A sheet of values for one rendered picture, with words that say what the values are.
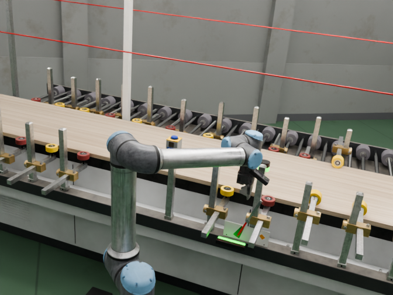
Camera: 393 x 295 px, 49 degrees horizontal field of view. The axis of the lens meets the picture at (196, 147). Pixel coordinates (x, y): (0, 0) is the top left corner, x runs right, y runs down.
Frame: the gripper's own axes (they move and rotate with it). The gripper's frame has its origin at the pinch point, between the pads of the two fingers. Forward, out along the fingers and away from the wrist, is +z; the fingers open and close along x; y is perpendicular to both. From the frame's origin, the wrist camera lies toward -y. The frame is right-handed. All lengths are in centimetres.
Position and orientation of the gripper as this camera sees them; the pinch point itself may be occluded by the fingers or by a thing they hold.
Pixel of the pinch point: (248, 197)
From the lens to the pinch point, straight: 231.1
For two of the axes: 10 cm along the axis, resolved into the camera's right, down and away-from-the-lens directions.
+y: -9.4, -2.0, 2.8
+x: -3.4, 3.4, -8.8
